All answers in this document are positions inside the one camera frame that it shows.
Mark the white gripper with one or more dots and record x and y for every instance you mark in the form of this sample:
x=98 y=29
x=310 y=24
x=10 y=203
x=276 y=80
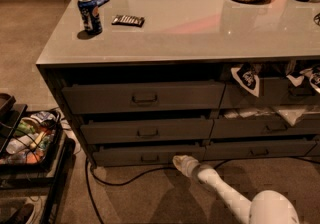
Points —
x=191 y=165

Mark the grey drawer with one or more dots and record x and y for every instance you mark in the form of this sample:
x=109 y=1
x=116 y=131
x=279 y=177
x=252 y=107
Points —
x=145 y=155
x=147 y=130
x=263 y=126
x=273 y=91
x=258 y=149
x=137 y=97

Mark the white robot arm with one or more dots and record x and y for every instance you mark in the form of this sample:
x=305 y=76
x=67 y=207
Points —
x=267 y=207

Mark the grey drawer cabinet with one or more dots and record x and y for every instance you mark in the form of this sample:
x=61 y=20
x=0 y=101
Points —
x=180 y=41

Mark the clear plastic bags in drawer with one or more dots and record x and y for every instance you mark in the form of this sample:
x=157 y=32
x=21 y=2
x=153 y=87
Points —
x=292 y=114

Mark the black cart rack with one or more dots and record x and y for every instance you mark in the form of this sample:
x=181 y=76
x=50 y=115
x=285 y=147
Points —
x=32 y=195

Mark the dark snack bar wrapper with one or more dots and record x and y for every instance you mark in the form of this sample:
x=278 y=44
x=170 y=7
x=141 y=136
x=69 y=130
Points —
x=128 y=20

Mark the black tray of snacks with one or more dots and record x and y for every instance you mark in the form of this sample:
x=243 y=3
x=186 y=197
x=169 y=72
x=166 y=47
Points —
x=30 y=140

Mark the blue pepsi can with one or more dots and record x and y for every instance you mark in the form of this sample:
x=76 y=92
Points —
x=89 y=10

